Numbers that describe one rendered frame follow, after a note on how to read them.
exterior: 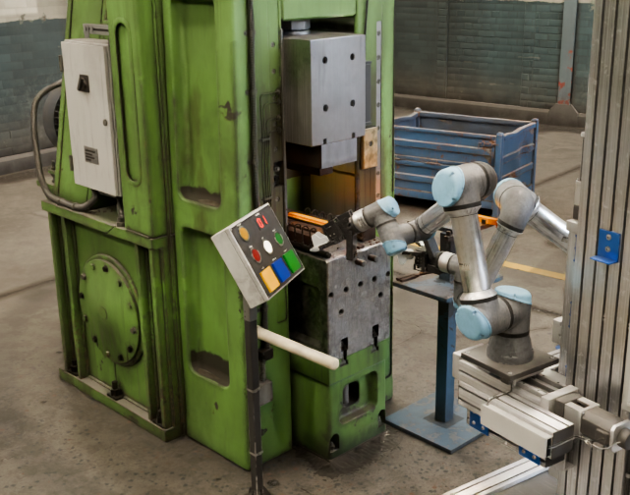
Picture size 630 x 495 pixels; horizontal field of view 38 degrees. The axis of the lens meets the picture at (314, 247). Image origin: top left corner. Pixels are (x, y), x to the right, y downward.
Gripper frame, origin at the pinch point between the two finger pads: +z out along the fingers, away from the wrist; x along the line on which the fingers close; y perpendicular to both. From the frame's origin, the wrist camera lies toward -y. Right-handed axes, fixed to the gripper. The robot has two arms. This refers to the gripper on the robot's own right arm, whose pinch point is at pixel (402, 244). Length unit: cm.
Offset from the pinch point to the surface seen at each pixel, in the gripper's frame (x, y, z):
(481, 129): 391, 41, 244
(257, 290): -69, 1, 5
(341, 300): -8.2, 27.2, 24.7
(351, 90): 4, -55, 31
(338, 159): -3.3, -29.2, 30.7
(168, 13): -43, -86, 83
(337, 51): -3, -71, 31
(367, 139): 26, -31, 43
